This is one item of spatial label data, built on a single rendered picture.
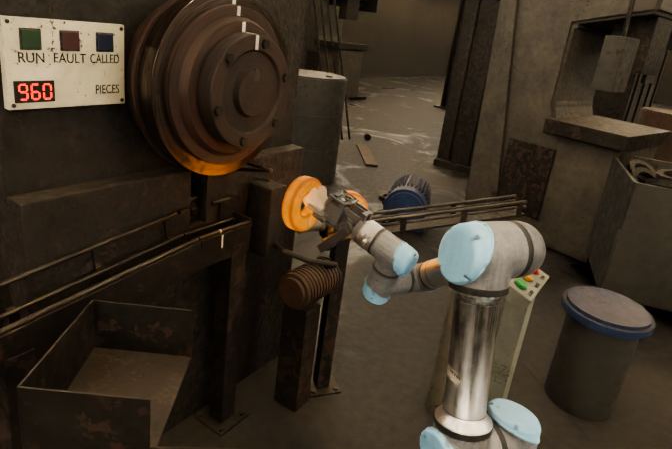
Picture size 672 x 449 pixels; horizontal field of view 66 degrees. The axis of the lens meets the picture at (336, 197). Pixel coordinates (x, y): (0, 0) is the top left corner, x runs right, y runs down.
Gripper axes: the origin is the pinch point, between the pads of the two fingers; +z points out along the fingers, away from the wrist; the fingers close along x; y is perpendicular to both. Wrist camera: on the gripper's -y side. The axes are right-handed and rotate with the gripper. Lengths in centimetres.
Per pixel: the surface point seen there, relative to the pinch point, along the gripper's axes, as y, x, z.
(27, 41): 25, 56, 40
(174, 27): 34, 31, 29
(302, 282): -32.5, -11.4, -4.0
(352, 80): -151, -695, 395
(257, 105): 20.7, 11.9, 15.4
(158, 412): -21, 59, -22
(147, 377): -22, 55, -13
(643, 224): -5, -183, -83
